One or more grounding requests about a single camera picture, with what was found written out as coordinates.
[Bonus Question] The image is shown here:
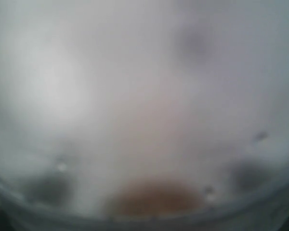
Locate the clear measuring beaker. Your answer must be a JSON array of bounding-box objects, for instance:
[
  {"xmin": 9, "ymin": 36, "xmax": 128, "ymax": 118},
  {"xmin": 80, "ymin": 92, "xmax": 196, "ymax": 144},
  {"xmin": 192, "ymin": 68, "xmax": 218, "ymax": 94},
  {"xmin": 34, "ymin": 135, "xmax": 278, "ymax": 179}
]
[{"xmin": 0, "ymin": 0, "xmax": 289, "ymax": 231}]

